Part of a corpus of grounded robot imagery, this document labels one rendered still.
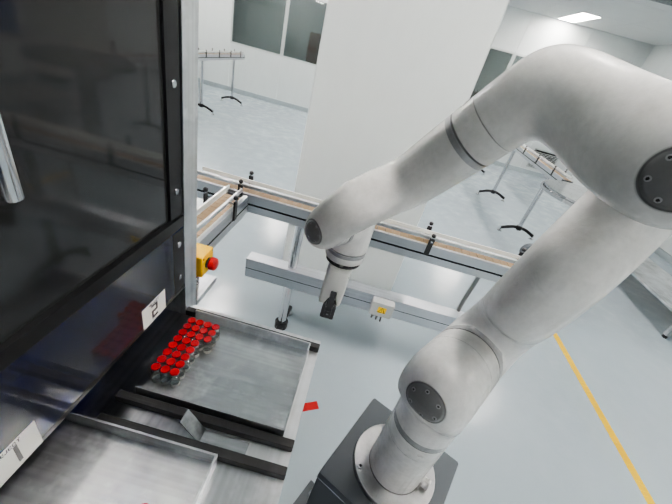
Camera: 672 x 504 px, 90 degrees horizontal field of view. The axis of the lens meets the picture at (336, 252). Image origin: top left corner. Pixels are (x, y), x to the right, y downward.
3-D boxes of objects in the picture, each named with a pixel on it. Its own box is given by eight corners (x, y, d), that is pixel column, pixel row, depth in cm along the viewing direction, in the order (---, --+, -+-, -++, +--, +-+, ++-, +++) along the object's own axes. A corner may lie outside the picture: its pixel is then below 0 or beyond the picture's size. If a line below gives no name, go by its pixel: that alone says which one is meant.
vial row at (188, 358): (168, 386, 78) (167, 374, 75) (205, 332, 93) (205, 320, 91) (177, 389, 78) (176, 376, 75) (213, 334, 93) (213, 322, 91)
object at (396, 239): (189, 196, 163) (189, 166, 155) (204, 186, 176) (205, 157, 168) (567, 304, 160) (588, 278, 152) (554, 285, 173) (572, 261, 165)
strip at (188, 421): (179, 437, 70) (179, 421, 67) (187, 424, 72) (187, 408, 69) (244, 457, 69) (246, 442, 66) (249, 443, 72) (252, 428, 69)
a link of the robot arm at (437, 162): (448, 172, 39) (311, 262, 61) (498, 164, 50) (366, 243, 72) (413, 107, 40) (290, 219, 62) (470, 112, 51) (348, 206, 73)
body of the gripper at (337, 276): (331, 237, 75) (321, 276, 81) (323, 261, 66) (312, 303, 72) (363, 246, 75) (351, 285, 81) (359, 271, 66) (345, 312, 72)
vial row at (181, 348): (158, 383, 78) (157, 371, 76) (197, 330, 93) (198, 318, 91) (167, 386, 78) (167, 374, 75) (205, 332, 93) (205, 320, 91)
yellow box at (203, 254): (178, 271, 100) (178, 252, 96) (191, 259, 106) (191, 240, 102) (202, 278, 100) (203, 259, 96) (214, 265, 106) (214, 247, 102)
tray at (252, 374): (136, 396, 75) (135, 386, 73) (196, 318, 97) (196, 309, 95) (282, 439, 74) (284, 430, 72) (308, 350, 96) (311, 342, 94)
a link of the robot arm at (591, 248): (402, 368, 60) (445, 332, 71) (454, 426, 55) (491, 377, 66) (662, 87, 30) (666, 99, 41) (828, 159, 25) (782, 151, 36)
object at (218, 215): (167, 302, 104) (165, 262, 96) (120, 289, 104) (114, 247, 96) (249, 214, 163) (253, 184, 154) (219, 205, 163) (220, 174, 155)
